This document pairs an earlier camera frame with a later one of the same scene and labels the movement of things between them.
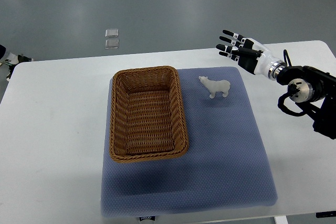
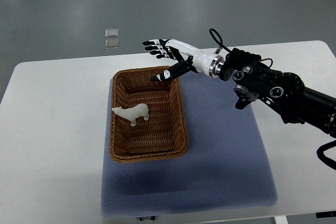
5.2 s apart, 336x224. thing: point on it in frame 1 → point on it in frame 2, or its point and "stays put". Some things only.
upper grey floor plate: [111, 33] stays put
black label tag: [151, 217] stays put
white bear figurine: [222, 86] → [132, 114]
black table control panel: [325, 214] stays put
